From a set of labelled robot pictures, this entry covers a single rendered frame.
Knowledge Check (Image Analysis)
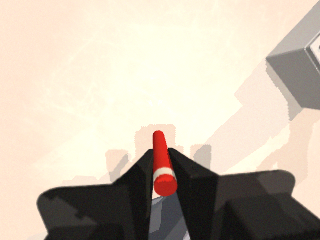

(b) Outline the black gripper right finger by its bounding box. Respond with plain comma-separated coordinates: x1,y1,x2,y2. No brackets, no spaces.
168,147,296,240

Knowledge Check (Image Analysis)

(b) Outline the grey sloped panel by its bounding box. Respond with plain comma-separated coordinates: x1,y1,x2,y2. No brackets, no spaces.
148,191,190,240

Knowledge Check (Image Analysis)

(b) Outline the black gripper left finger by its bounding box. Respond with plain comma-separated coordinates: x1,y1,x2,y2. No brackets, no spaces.
36,149,154,240

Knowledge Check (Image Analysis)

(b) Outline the red peg with white band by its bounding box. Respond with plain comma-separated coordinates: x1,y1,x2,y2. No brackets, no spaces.
152,130,177,196

